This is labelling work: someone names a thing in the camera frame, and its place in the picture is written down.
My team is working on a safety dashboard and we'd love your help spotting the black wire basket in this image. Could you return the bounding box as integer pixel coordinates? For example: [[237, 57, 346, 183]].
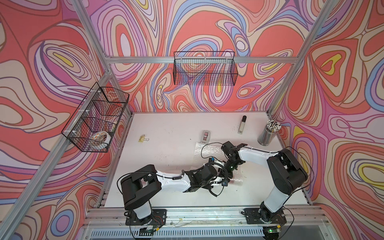
[[173, 50, 238, 86], [62, 83, 130, 153]]

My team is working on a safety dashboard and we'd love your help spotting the tape roll in basket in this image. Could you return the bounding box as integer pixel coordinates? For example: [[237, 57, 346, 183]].
[[90, 131, 112, 150]]

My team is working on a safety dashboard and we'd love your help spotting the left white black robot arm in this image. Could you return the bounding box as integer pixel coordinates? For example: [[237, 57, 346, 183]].
[[117, 163, 231, 220]]

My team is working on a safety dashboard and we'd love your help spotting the yellow binder clip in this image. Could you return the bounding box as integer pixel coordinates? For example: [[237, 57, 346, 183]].
[[139, 135, 150, 143]]

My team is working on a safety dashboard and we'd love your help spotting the bubble wrap sheet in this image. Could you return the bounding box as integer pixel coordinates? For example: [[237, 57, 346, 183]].
[[192, 143, 244, 187]]

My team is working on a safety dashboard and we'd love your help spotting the grey tape dispenser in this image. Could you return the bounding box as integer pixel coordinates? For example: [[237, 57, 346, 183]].
[[201, 131, 211, 144]]

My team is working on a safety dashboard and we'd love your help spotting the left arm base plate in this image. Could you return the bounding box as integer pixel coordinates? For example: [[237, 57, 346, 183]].
[[124, 209, 167, 226]]

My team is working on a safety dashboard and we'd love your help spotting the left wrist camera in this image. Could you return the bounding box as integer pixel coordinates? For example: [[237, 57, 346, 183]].
[[221, 179, 230, 187]]

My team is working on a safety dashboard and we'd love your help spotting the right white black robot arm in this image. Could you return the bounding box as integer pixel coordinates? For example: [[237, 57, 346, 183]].
[[221, 141, 309, 224]]

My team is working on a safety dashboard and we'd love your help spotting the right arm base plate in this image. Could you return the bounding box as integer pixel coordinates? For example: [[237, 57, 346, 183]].
[[241, 208, 287, 226]]

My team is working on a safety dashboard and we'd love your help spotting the back black wire basket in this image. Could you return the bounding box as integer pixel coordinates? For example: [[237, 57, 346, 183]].
[[173, 50, 238, 86]]

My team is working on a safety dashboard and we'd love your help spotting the left black wire basket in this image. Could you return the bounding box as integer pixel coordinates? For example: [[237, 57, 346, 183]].
[[62, 83, 130, 153]]

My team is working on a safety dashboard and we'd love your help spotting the aluminium front rail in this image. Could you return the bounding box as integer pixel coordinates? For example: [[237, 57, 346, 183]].
[[79, 205, 338, 240]]

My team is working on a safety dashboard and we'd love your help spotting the metal cup of pencils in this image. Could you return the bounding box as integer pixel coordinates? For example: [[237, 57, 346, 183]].
[[258, 120, 282, 146]]

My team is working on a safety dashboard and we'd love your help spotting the silver black marker tube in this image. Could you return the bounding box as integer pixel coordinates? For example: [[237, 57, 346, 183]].
[[238, 116, 247, 135]]

